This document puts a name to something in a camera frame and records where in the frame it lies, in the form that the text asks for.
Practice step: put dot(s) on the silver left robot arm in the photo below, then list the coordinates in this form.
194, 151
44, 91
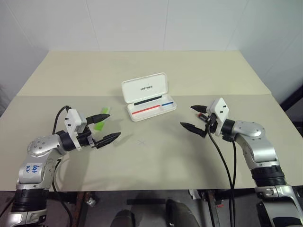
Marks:
40, 145

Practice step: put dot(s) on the small red and black pen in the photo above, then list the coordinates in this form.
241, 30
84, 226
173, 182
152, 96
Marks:
201, 116

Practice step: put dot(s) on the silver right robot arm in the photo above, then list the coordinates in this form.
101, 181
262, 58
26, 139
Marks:
251, 130

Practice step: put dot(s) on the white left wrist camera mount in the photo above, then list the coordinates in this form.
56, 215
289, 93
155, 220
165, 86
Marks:
73, 123

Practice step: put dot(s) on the short blue pen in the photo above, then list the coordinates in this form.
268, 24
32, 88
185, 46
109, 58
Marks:
168, 103

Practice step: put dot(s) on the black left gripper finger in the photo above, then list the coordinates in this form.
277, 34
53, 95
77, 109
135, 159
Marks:
98, 118
107, 139

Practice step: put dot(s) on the rusty metal table leg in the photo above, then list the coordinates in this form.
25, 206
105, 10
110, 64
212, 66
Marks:
81, 208
214, 208

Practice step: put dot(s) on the black flat bar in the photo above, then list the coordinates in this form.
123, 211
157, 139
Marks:
145, 201

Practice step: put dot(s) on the black metal stand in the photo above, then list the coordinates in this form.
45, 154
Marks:
293, 100

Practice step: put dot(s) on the green marker pen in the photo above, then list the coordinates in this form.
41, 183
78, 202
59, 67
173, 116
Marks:
99, 126

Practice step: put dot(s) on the white handwritten label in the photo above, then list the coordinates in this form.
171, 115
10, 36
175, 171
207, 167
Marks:
29, 172

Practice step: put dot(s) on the dark rounded shape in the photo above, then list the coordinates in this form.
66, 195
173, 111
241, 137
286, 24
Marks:
124, 218
181, 214

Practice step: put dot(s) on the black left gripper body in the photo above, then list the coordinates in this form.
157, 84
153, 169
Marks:
86, 138

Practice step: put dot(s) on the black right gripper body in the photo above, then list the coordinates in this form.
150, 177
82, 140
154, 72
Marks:
213, 124

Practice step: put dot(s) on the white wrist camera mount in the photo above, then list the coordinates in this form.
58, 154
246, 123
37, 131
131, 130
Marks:
221, 110
73, 123

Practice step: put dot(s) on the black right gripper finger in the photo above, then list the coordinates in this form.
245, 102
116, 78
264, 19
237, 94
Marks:
193, 128
200, 108

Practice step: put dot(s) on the white pen case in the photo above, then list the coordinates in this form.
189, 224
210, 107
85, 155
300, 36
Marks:
132, 88

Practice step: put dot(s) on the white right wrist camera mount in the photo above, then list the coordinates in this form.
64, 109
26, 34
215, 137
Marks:
221, 110

